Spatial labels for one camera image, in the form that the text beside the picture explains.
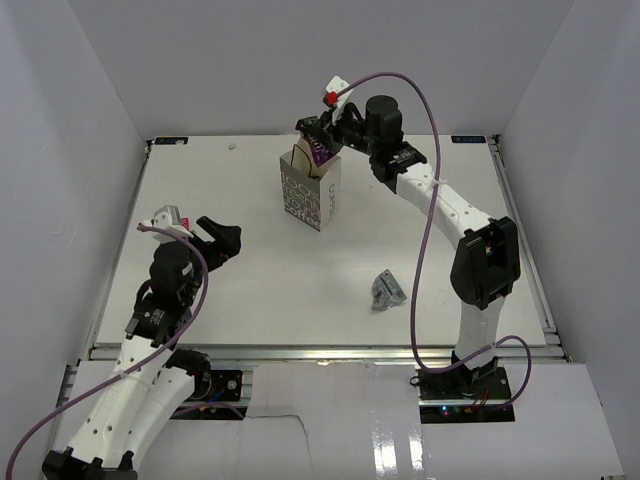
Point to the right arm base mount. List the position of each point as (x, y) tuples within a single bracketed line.
[(444, 400)]

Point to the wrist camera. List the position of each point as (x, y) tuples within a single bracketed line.
[(336, 93), (166, 224)]

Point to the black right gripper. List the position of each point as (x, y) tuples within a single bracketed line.
[(328, 129)]

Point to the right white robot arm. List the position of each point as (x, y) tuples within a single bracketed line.
[(487, 259)]

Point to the purple candy packet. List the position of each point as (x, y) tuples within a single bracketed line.
[(319, 158)]

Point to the aluminium front rail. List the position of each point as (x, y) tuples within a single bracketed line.
[(379, 353)]

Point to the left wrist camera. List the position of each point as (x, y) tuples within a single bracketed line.
[(166, 224)]

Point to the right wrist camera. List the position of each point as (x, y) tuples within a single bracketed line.
[(336, 93)]

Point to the grey snack packet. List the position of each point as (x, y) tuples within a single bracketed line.
[(386, 292)]

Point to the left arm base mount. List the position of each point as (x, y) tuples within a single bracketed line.
[(210, 387)]

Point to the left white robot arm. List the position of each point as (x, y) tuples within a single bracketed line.
[(152, 376)]

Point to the grey coffee paper bag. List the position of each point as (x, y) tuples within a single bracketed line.
[(310, 193)]

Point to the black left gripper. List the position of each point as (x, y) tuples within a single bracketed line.
[(225, 245)]

